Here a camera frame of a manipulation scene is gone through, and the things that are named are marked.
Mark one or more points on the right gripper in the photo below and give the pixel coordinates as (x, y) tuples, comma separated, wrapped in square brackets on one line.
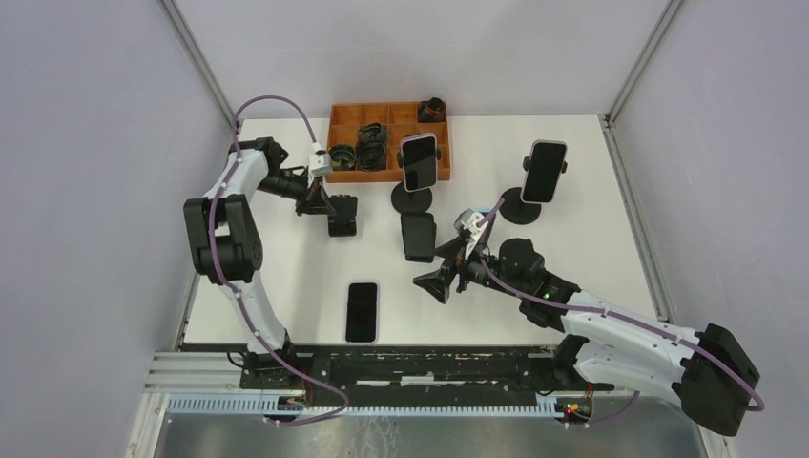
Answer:
[(457, 251)]

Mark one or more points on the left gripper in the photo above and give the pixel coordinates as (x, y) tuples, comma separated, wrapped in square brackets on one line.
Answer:
[(316, 200)]

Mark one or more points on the small black folding stand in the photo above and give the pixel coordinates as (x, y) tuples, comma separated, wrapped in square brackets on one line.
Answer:
[(343, 223)]

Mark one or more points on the black case phone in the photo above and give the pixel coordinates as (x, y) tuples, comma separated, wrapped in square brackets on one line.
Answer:
[(418, 232)]

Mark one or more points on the lavender case phone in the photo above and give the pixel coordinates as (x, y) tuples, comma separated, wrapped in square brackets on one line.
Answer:
[(362, 310)]

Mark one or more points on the round base stand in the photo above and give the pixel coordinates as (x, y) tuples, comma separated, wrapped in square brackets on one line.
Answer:
[(516, 211), (413, 194)]

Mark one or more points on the white pink case phone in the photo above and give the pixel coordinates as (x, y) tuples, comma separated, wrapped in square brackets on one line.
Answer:
[(419, 161)]

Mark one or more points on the blue case phone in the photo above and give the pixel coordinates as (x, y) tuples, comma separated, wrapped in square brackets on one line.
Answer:
[(482, 210)]

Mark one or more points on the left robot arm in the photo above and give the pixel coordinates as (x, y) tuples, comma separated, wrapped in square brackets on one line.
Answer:
[(225, 243)]

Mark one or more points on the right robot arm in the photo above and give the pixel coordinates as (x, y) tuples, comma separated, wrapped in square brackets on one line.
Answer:
[(705, 373)]

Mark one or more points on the pink case phone right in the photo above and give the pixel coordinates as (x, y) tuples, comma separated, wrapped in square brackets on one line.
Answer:
[(544, 166)]

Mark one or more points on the black coil tray left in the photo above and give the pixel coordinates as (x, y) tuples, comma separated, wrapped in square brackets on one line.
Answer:
[(343, 157)]

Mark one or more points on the black coil tray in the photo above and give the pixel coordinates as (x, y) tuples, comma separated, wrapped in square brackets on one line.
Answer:
[(372, 134), (371, 157), (343, 157)]

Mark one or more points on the black coil tray front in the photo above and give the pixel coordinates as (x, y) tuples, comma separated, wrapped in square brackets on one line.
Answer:
[(371, 157)]

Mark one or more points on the black coil tray middle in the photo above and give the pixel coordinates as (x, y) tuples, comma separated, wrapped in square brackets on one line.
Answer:
[(372, 134)]

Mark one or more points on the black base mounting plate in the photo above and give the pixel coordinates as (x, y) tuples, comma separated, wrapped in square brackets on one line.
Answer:
[(419, 376)]

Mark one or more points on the orange compartment tray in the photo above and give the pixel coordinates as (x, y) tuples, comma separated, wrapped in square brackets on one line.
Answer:
[(400, 120)]

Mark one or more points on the black coil back corner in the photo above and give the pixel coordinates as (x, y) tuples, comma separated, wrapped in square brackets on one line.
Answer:
[(432, 111)]

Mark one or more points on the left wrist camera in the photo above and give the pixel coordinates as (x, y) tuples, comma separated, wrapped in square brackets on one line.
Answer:
[(320, 165)]

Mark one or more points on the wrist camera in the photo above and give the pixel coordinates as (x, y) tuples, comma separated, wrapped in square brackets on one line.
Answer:
[(320, 165), (470, 225)]

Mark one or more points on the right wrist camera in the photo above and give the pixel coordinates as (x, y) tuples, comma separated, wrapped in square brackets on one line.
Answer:
[(470, 225)]

